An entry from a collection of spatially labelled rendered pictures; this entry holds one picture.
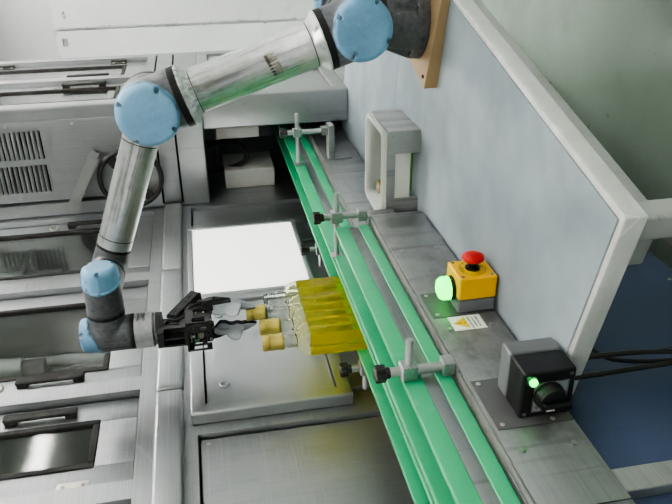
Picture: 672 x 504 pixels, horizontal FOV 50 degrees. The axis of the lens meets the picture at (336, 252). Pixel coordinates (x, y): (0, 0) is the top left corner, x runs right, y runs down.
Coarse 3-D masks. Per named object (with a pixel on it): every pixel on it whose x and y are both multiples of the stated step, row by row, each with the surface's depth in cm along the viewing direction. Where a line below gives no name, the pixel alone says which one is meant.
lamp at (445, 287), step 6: (444, 276) 128; (450, 276) 128; (438, 282) 127; (444, 282) 127; (450, 282) 127; (438, 288) 127; (444, 288) 126; (450, 288) 126; (438, 294) 128; (444, 294) 127; (450, 294) 127
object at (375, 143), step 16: (368, 128) 178; (368, 144) 180; (384, 144) 163; (368, 160) 182; (384, 160) 165; (368, 176) 184; (384, 176) 167; (368, 192) 184; (384, 192) 168; (384, 208) 172
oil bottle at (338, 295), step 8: (296, 296) 158; (304, 296) 158; (312, 296) 158; (320, 296) 158; (328, 296) 158; (336, 296) 158; (344, 296) 158; (288, 304) 157; (296, 304) 155; (304, 304) 155; (312, 304) 155; (288, 312) 157
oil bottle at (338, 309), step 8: (320, 304) 154; (328, 304) 154; (336, 304) 154; (344, 304) 154; (296, 312) 152; (304, 312) 152; (312, 312) 152; (320, 312) 152; (328, 312) 152; (336, 312) 152; (344, 312) 152; (352, 312) 152; (296, 320) 150; (304, 320) 150
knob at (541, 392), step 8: (544, 384) 100; (552, 384) 99; (560, 384) 100; (536, 392) 100; (544, 392) 99; (552, 392) 98; (560, 392) 98; (536, 400) 100; (544, 400) 98; (552, 400) 99; (560, 400) 99; (568, 400) 99; (544, 408) 98; (552, 408) 98; (560, 408) 98; (568, 408) 98
